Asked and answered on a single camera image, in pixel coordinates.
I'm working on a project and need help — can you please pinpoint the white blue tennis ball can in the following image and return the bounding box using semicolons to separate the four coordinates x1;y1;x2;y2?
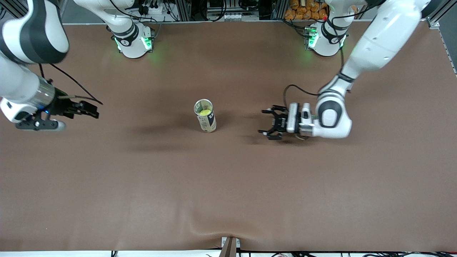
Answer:
194;99;217;133

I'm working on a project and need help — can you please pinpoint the brown table mat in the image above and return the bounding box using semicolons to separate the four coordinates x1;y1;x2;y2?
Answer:
0;21;457;252

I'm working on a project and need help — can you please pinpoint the orange packaged goods pile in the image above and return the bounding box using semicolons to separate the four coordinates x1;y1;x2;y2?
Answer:
285;0;328;20

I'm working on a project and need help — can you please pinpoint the white power strip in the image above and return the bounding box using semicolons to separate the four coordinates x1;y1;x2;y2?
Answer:
136;3;168;15

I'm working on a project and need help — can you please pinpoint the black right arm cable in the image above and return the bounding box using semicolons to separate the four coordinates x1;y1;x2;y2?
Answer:
37;62;104;106

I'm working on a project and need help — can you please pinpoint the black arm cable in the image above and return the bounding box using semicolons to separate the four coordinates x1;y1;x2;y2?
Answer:
283;84;320;107
37;62;104;106

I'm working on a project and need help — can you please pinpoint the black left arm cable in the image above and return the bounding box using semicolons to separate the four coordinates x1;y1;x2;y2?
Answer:
283;84;320;107

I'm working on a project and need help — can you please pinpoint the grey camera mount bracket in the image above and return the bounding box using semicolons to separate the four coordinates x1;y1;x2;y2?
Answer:
221;237;241;257

